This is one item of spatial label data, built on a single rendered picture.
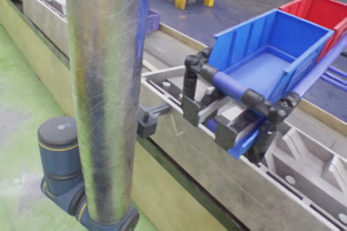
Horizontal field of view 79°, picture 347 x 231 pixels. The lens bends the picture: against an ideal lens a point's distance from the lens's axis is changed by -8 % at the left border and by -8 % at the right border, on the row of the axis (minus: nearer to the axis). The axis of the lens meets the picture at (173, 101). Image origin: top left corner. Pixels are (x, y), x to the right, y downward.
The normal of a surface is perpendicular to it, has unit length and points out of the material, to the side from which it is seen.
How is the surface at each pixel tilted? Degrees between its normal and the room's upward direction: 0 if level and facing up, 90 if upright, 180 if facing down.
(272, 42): 94
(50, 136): 5
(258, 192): 80
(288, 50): 94
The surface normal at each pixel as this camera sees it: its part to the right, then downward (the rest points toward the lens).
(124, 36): 0.53, 0.55
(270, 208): -0.69, 0.23
